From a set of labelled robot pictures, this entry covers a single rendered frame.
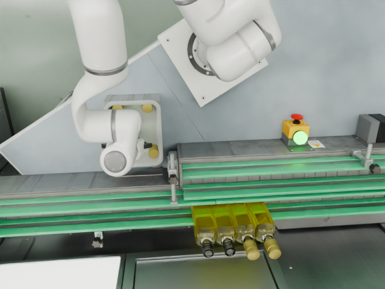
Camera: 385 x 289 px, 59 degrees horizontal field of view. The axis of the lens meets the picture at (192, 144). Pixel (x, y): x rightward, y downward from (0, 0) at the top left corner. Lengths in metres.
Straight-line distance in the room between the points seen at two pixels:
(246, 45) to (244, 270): 0.66
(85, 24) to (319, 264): 0.97
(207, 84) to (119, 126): 0.40
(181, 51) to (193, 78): 0.09
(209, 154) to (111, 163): 0.42
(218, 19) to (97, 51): 0.23
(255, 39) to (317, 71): 0.51
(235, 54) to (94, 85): 0.30
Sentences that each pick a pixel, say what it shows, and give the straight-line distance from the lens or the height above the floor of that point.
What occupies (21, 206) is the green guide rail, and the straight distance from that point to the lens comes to 1.18.
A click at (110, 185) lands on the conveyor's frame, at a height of 0.86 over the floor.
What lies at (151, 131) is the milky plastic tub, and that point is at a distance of 1.15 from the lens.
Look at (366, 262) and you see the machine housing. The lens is 1.27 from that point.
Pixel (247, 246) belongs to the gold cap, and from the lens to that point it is 0.95.
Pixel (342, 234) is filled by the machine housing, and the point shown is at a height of 0.92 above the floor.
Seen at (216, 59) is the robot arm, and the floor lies 1.11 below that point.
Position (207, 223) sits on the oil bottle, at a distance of 1.00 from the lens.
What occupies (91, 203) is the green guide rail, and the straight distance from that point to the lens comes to 1.11.
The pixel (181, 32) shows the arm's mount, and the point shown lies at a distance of 1.04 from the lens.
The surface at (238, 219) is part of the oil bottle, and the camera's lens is 1.02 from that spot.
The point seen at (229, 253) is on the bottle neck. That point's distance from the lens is 0.97.
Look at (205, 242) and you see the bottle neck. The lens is 0.96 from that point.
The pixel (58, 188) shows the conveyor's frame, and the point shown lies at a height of 0.86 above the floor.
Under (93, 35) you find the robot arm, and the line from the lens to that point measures 0.61.
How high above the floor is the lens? 1.84
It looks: 66 degrees down
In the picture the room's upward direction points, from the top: 168 degrees clockwise
